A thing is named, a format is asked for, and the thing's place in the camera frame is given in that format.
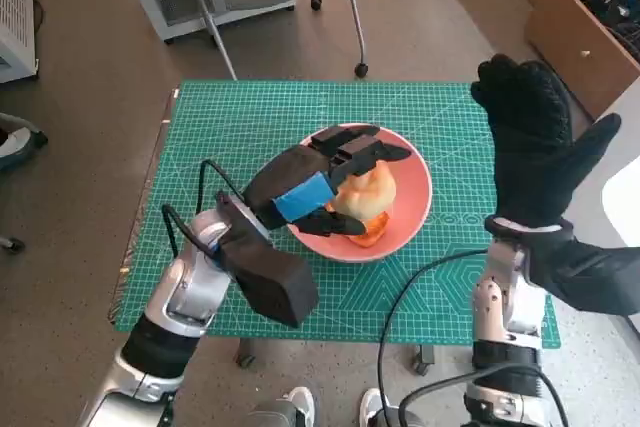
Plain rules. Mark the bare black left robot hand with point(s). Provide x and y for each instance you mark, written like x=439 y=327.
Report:
x=290 y=182

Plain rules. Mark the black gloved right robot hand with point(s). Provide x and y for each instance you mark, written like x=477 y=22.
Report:
x=535 y=162

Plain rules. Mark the round toy bread bun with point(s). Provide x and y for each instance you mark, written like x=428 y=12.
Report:
x=370 y=197

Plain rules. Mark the rectangular striped toy bread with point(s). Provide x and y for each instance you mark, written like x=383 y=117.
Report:
x=375 y=232

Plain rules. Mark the pink bowl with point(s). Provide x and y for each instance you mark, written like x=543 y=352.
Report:
x=415 y=197

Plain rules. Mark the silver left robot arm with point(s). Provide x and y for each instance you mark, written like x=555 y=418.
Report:
x=195 y=277

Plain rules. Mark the green cutting mat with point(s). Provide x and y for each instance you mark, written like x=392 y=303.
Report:
x=225 y=122

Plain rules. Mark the white rounded object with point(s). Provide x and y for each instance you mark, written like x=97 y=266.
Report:
x=625 y=202

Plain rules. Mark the black table leg caster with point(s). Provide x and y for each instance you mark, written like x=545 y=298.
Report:
x=424 y=359
x=246 y=354

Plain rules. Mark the person's foot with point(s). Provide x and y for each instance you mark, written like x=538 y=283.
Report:
x=15 y=142

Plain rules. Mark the black caster wheel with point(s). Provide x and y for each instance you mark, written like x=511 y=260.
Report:
x=15 y=244

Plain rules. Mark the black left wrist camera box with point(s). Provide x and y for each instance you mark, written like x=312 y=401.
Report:
x=275 y=282

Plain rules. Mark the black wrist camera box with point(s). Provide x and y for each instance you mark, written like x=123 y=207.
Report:
x=590 y=272
x=275 y=282

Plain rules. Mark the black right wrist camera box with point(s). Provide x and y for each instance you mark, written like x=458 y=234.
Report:
x=590 y=272

